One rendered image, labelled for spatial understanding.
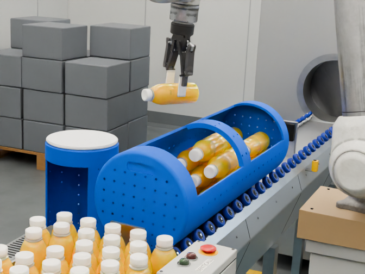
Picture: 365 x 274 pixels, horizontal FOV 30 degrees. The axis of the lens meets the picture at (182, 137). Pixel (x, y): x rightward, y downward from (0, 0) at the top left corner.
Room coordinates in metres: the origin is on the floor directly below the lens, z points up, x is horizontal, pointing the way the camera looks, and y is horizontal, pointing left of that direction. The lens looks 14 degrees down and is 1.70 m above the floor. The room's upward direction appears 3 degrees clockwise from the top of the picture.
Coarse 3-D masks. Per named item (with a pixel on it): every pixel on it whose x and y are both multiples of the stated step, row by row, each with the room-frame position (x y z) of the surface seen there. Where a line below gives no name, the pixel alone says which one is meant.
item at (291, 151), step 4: (284, 120) 2.87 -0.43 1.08; (288, 124) 2.83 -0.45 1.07; (292, 124) 2.83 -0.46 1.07; (296, 124) 2.83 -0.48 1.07; (288, 128) 2.83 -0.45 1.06; (292, 128) 2.82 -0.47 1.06; (296, 128) 2.84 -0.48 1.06; (288, 132) 2.83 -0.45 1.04; (292, 132) 2.82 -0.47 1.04; (296, 132) 2.84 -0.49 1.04; (292, 136) 2.82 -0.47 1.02; (296, 136) 2.85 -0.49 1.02; (292, 140) 2.82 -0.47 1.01; (296, 140) 2.85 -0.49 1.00; (292, 144) 2.84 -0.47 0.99; (288, 148) 2.84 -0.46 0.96; (292, 148) 2.84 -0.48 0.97; (288, 152) 2.84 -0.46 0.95; (292, 152) 2.84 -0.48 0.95; (288, 156) 2.84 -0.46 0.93; (292, 156) 2.84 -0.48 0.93
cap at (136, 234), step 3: (132, 231) 1.50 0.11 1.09; (135, 231) 1.51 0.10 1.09; (138, 231) 1.51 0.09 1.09; (141, 231) 1.51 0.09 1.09; (144, 231) 1.51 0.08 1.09; (132, 234) 1.49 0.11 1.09; (135, 234) 1.49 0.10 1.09; (138, 234) 1.49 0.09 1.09; (141, 234) 1.49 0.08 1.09; (144, 234) 1.49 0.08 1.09; (132, 237) 1.49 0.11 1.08; (135, 237) 1.49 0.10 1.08; (138, 237) 1.49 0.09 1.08; (141, 237) 1.49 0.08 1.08; (144, 237) 1.49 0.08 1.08
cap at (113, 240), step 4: (104, 236) 1.46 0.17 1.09; (108, 236) 1.46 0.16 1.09; (112, 236) 1.47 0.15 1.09; (116, 236) 1.47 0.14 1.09; (104, 240) 1.45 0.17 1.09; (108, 240) 1.45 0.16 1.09; (112, 240) 1.45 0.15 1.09; (116, 240) 1.45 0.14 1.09; (120, 240) 1.47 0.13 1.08; (104, 244) 1.45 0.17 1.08; (108, 244) 1.45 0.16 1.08; (112, 244) 1.45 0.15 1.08; (116, 244) 1.45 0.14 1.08
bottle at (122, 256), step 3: (105, 246) 1.45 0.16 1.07; (117, 246) 1.46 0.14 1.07; (120, 246) 1.46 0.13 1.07; (102, 249) 1.46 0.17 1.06; (120, 249) 1.46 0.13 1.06; (99, 252) 1.46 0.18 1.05; (120, 252) 1.45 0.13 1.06; (123, 252) 1.47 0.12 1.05; (99, 255) 1.45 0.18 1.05; (102, 255) 1.44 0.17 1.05; (120, 255) 1.45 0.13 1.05; (123, 255) 1.46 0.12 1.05; (99, 258) 1.45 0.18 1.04; (123, 258) 1.45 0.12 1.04; (99, 261) 1.44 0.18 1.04; (123, 261) 1.45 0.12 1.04; (123, 264) 1.45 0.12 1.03
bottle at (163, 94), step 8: (152, 88) 2.13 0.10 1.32; (160, 88) 2.13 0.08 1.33; (168, 88) 2.14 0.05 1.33; (176, 88) 2.15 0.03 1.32; (192, 88) 2.19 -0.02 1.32; (152, 96) 2.11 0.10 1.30; (160, 96) 2.12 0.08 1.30; (168, 96) 2.13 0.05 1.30; (176, 96) 2.14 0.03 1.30; (192, 96) 2.18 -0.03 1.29; (160, 104) 2.14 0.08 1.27
